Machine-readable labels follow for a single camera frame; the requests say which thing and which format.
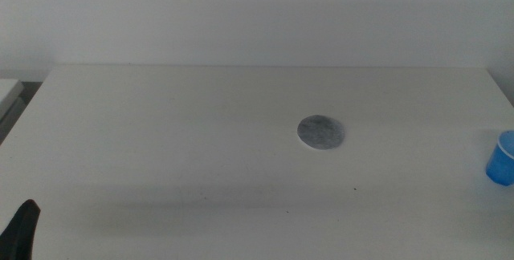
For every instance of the blue plastic cup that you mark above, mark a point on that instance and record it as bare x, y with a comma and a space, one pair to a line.
501, 163

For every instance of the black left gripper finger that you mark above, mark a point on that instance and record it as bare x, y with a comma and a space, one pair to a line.
21, 232

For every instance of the round grey cup mat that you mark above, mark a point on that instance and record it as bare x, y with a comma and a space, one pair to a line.
321, 132

